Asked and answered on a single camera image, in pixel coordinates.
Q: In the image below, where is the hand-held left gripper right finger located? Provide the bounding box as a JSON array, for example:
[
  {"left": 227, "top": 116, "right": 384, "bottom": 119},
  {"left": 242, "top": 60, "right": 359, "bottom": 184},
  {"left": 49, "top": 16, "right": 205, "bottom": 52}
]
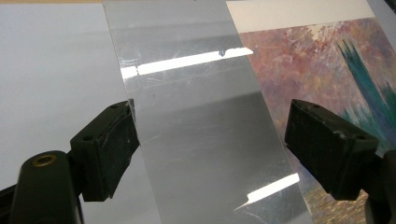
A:
[{"left": 284, "top": 98, "right": 380, "bottom": 202}]

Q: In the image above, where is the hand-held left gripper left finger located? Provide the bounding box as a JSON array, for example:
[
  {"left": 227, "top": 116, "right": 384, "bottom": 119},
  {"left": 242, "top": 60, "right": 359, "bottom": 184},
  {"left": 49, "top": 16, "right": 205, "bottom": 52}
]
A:
[{"left": 69, "top": 99, "right": 141, "bottom": 203}]

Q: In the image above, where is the colourful painting print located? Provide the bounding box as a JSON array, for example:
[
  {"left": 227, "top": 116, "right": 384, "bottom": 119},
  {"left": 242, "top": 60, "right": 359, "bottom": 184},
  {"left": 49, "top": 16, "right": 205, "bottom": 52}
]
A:
[{"left": 225, "top": 0, "right": 396, "bottom": 224}]

